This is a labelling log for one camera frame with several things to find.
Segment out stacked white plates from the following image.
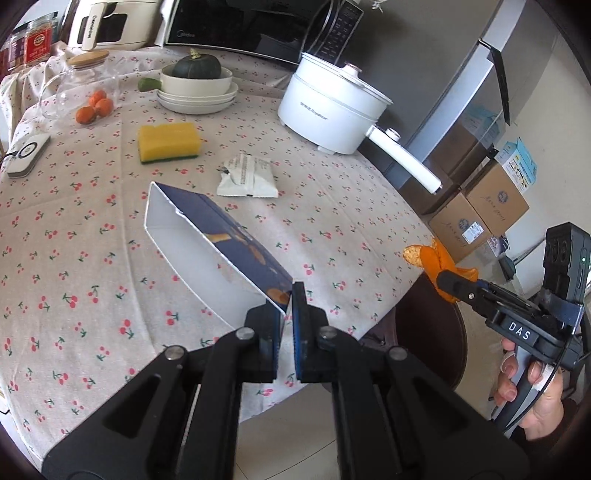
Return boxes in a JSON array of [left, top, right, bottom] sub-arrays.
[[156, 82, 238, 115]]

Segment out blue white product box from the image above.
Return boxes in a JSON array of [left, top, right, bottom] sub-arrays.
[[497, 137, 538, 193]]

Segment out white wireless charger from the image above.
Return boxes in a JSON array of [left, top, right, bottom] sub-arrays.
[[3, 133, 50, 179]]

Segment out black microwave oven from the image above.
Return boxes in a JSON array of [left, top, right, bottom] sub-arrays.
[[156, 0, 363, 64]]

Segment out glass jar wooden lid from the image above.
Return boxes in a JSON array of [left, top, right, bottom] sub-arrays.
[[38, 50, 119, 125]]

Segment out brown trash bin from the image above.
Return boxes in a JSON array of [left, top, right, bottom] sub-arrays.
[[361, 274, 468, 388]]

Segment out upper cardboard box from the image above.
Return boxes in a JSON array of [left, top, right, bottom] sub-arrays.
[[464, 160, 529, 237]]

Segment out cherry print tablecloth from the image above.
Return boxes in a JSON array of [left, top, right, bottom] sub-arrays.
[[1, 49, 432, 465]]

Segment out dark dustpan tool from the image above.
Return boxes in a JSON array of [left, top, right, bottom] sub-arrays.
[[498, 238, 545, 281]]

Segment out white snack packet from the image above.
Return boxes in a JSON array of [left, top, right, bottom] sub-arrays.
[[216, 152, 279, 199]]

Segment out dark green pumpkin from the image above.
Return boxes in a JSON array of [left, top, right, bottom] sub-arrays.
[[171, 48, 221, 80]]

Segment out blue cookie box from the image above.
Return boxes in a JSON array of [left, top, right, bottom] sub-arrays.
[[144, 182, 293, 328]]

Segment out person's right hand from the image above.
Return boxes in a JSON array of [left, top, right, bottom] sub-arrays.
[[493, 338, 567, 441]]

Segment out orange peel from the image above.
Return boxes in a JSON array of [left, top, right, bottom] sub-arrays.
[[403, 239, 479, 303]]

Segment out white electric cooking pot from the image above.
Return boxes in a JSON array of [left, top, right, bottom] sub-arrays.
[[277, 53, 442, 194]]

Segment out white bowl with handle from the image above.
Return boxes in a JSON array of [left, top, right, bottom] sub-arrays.
[[137, 64, 233, 96]]

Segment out yellow green sponge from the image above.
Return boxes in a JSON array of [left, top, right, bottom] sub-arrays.
[[138, 122, 202, 164]]

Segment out small orange fruit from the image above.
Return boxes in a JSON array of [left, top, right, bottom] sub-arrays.
[[75, 106, 97, 125], [88, 90, 106, 107], [94, 97, 114, 118]]

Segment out cardboard box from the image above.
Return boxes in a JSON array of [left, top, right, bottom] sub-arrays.
[[464, 160, 529, 237], [429, 192, 491, 262]]

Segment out grey refrigerator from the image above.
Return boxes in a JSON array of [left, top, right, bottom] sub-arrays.
[[339, 0, 558, 216]]

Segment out lower cardboard box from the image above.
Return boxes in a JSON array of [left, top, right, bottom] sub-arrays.
[[429, 192, 491, 262]]

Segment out red label jar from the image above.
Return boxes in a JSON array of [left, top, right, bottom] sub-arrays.
[[7, 12, 57, 72]]

